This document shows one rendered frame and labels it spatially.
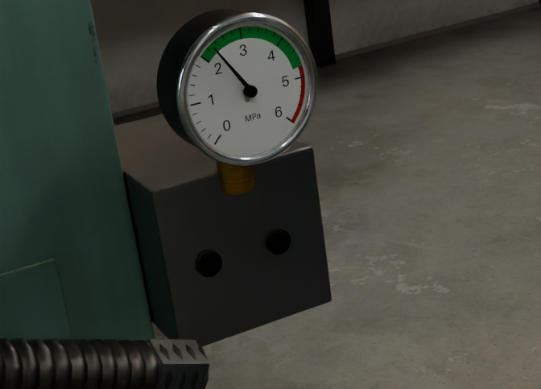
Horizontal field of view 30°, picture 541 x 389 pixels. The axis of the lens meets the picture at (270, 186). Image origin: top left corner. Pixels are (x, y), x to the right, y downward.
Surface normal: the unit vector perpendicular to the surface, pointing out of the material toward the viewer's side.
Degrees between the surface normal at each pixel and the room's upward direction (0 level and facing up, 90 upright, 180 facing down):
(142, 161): 0
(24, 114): 90
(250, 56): 90
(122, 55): 90
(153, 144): 0
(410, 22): 90
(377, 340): 0
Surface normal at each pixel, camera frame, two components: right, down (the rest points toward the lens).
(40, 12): 0.44, 0.25
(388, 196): -0.13, -0.93
